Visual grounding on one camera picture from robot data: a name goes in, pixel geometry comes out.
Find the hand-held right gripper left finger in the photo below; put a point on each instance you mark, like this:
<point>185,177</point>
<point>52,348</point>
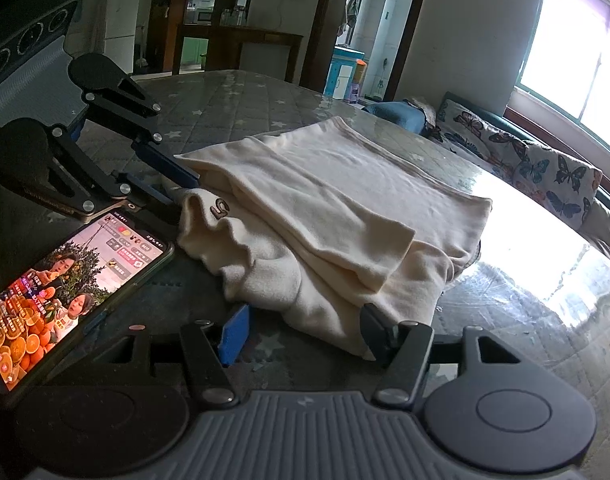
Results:
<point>235,334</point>

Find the cream garment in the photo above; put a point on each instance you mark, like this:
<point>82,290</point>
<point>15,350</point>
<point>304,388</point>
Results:
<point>335,200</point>

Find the dark wooden door frame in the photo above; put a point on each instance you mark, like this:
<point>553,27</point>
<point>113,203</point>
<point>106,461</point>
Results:
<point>317,25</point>

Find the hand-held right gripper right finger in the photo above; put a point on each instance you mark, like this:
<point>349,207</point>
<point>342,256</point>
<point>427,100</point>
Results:
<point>372,331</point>

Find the beige folded cloth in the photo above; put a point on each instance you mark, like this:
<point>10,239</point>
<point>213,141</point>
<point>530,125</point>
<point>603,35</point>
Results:
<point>424,109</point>

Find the white fridge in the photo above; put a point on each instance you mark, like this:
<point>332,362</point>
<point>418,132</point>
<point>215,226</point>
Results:
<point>122,20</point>

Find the dark wooden sideboard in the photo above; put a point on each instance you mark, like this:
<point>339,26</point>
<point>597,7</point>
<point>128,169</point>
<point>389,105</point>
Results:
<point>265,45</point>

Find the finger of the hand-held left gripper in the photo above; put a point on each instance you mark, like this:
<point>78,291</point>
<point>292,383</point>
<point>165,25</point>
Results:
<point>170,167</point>
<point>152,197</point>

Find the green framed window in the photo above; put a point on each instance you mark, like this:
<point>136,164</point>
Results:
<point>560,70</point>

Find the smartphone with lit screen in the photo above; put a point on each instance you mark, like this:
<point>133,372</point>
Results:
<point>60,290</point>

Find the blue and white cabinet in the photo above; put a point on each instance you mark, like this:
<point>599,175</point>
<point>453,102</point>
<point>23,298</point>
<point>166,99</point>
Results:
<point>342,75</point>

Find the microwave oven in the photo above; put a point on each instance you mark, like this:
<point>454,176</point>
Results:
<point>203,16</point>

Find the beige pillow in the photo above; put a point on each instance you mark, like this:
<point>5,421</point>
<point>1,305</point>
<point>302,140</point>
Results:
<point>607,232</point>

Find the dark wooden shelf cabinet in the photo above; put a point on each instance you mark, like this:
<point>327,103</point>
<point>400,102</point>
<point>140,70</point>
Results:
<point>160,20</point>

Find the blue blanket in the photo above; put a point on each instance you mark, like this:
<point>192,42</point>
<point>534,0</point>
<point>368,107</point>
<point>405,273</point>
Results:
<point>395,117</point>

